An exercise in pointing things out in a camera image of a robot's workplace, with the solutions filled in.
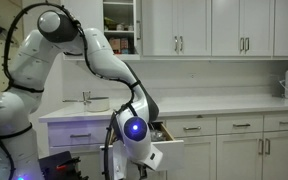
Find open white cabinet door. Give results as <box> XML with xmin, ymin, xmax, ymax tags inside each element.
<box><xmin>132</xmin><ymin>0</ymin><xmax>144</xmax><ymax>52</ymax></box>

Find white base kitchen unit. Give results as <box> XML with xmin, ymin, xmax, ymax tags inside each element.
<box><xmin>38</xmin><ymin>94</ymin><xmax>288</xmax><ymax>180</ymax></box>

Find black tool case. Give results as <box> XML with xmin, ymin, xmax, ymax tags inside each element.
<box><xmin>38</xmin><ymin>150</ymin><xmax>90</xmax><ymax>180</ymax></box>

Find white base cabinet door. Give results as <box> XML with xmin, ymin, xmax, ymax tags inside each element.
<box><xmin>262</xmin><ymin>129</ymin><xmax>288</xmax><ymax>180</ymax></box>
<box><xmin>183</xmin><ymin>135</ymin><xmax>218</xmax><ymax>180</ymax></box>
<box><xmin>216</xmin><ymin>132</ymin><xmax>264</xmax><ymax>180</ymax></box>

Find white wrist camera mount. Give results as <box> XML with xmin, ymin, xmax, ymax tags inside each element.
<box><xmin>143</xmin><ymin>151</ymin><xmax>164</xmax><ymax>172</ymax></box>

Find small jars on shelf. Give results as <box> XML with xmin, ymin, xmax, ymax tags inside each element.
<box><xmin>116</xmin><ymin>22</ymin><xmax>135</xmax><ymax>32</ymax></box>

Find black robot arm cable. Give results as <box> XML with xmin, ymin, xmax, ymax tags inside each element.
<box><xmin>0</xmin><ymin>2</ymin><xmax>142</xmax><ymax>180</ymax></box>

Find red food box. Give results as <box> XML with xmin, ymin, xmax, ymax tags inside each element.
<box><xmin>120</xmin><ymin>37</ymin><xmax>130</xmax><ymax>55</ymax></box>

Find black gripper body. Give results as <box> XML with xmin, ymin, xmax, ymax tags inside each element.
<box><xmin>136</xmin><ymin>163</ymin><xmax>149</xmax><ymax>180</ymax></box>

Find white wall cabinet unit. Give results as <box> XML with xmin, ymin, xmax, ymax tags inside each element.
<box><xmin>60</xmin><ymin>0</ymin><xmax>288</xmax><ymax>62</ymax></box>

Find wide white drawer front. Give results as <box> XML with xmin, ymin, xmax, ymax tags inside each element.
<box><xmin>47</xmin><ymin>119</ymin><xmax>111</xmax><ymax>148</ymax></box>

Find green food package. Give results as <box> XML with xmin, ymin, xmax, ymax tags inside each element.
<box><xmin>103</xmin><ymin>16</ymin><xmax>119</xmax><ymax>32</ymax></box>

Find red black hand tool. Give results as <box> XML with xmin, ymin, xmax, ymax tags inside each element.
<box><xmin>54</xmin><ymin>157</ymin><xmax>82</xmax><ymax>172</ymax></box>

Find white wall cabinet double door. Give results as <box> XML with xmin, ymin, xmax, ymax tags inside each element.
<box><xmin>141</xmin><ymin>0</ymin><xmax>213</xmax><ymax>57</ymax></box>
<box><xmin>211</xmin><ymin>0</ymin><xmax>275</xmax><ymax>57</ymax></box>

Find brown food box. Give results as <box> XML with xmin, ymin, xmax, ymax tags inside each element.
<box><xmin>108</xmin><ymin>37</ymin><xmax>122</xmax><ymax>55</ymax></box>

